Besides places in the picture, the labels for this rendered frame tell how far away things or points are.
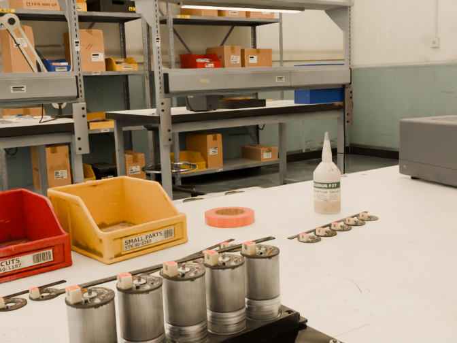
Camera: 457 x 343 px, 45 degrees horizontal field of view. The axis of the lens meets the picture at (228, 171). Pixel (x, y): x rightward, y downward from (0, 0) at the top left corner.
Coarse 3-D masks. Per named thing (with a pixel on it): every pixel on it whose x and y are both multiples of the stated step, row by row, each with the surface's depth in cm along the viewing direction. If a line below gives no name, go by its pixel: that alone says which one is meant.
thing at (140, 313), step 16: (160, 288) 30; (128, 304) 29; (144, 304) 29; (160, 304) 30; (128, 320) 29; (144, 320) 29; (160, 320) 30; (128, 336) 29; (144, 336) 29; (160, 336) 30
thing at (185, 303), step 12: (204, 276) 31; (168, 288) 31; (180, 288) 30; (192, 288) 31; (204, 288) 31; (168, 300) 31; (180, 300) 31; (192, 300) 31; (204, 300) 31; (168, 312) 31; (180, 312) 31; (192, 312) 31; (204, 312) 31; (168, 324) 31; (180, 324) 31; (192, 324) 31; (204, 324) 31; (168, 336) 31; (180, 336) 31; (192, 336) 31; (204, 336) 32
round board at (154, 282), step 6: (144, 276) 31; (150, 276) 31; (156, 276) 31; (132, 282) 30; (150, 282) 30; (156, 282) 30; (162, 282) 30; (120, 288) 29; (132, 288) 29; (138, 288) 29; (150, 288) 29; (156, 288) 29
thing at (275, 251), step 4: (256, 244) 36; (264, 244) 36; (268, 248) 35; (272, 248) 35; (276, 248) 35; (240, 252) 35; (256, 252) 34; (260, 252) 34; (264, 252) 34; (272, 252) 34; (276, 252) 34; (244, 256) 34; (248, 256) 34; (252, 256) 34; (256, 256) 34; (260, 256) 34; (264, 256) 34; (268, 256) 34; (272, 256) 34
